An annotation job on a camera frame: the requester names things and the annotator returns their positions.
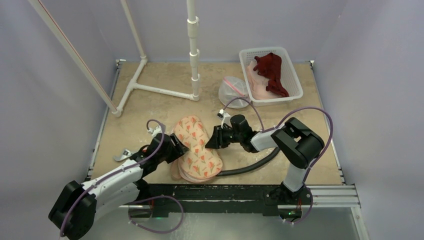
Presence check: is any floral mesh laundry bag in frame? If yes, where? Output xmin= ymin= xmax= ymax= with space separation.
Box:
xmin=170 ymin=115 xmax=223 ymax=183

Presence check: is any dark red bra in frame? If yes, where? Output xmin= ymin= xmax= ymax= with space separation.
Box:
xmin=253 ymin=52 xmax=290 ymax=98

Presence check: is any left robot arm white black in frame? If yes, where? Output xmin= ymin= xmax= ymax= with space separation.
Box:
xmin=48 ymin=133 xmax=189 ymax=240

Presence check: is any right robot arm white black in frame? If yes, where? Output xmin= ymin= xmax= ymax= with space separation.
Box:
xmin=205 ymin=114 xmax=325 ymax=204

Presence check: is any white mesh laundry bag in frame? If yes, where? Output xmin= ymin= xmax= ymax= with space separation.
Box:
xmin=218 ymin=76 xmax=250 ymax=105

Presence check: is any pink bra in basket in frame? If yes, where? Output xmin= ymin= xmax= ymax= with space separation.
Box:
xmin=246 ymin=60 xmax=281 ymax=100

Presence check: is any white plastic basket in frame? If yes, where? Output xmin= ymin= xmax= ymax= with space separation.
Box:
xmin=239 ymin=46 xmax=304 ymax=107

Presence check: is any white pvc pipe rack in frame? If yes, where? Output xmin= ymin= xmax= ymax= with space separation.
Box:
xmin=29 ymin=0 xmax=201 ymax=117

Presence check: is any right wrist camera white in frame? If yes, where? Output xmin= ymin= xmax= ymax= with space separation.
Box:
xmin=217 ymin=109 xmax=232 ymax=128

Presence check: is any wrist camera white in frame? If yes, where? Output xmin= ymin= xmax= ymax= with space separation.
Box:
xmin=147 ymin=123 xmax=166 ymax=138
xmin=217 ymin=109 xmax=232 ymax=128

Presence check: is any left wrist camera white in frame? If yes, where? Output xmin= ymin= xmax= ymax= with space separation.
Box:
xmin=147 ymin=123 xmax=166 ymax=138

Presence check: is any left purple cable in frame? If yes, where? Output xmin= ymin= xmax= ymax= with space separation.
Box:
xmin=59 ymin=119 xmax=167 ymax=239

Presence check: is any black corrugated hose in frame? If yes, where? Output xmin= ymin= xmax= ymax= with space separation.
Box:
xmin=216 ymin=147 xmax=282 ymax=177

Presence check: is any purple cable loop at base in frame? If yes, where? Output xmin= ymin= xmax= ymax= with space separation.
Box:
xmin=127 ymin=195 xmax=185 ymax=235

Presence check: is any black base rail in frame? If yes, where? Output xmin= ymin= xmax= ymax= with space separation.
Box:
xmin=130 ymin=183 xmax=313 ymax=219

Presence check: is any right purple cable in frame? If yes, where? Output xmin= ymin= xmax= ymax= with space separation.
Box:
xmin=221 ymin=96 xmax=334 ymax=226

